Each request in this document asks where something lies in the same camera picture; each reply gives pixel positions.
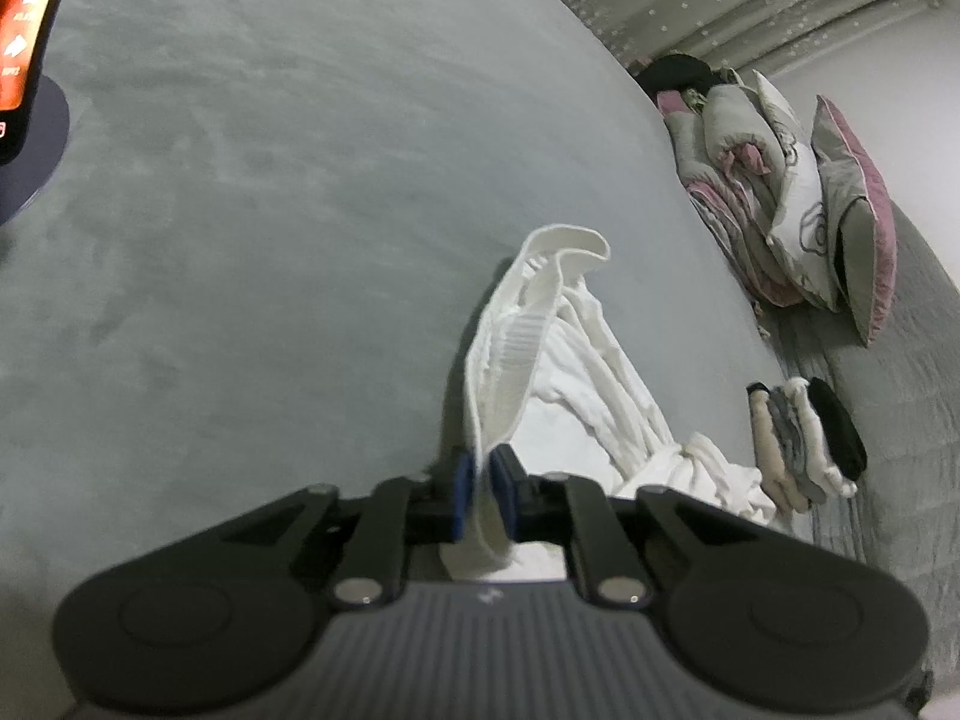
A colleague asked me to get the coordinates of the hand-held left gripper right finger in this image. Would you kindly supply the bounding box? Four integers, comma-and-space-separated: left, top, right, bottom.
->
489, 444, 751, 608

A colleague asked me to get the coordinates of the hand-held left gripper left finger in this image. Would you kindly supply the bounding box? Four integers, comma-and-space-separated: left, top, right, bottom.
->
217, 450, 475, 611

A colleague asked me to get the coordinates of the white long-sleeve shirt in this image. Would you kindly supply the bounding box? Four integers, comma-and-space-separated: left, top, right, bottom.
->
439, 223, 781, 586

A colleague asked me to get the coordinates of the beige folded garment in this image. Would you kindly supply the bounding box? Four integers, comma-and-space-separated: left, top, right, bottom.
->
746, 382, 811, 515

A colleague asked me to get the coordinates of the grey folded garment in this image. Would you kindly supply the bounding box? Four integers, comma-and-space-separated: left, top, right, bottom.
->
772, 388, 826, 503

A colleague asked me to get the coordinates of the white folded garment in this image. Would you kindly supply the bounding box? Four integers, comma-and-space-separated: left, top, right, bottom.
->
791, 382, 856, 500

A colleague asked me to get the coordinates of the black folded garment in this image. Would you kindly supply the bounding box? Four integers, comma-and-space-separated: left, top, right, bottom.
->
806, 379, 869, 481

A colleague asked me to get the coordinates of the grey bed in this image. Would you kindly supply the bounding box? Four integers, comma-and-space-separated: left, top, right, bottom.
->
0, 0, 822, 720

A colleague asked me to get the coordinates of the folded floral quilt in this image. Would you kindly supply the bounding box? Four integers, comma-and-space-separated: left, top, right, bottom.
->
656, 67, 848, 312

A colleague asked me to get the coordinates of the black cloth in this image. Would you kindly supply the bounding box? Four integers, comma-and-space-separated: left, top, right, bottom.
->
636, 54, 743, 95

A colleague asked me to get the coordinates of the pink grey pillow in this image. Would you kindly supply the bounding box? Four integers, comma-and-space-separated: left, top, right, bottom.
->
810, 95, 899, 348

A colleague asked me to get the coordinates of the grey star-print curtain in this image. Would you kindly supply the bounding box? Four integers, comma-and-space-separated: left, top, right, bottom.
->
600, 0, 942, 80

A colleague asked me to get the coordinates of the dark round phone stand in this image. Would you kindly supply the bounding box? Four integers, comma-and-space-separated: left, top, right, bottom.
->
0, 79, 71, 226

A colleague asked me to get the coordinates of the black smartphone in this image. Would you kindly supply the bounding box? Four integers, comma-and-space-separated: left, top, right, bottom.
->
0, 0, 80, 166

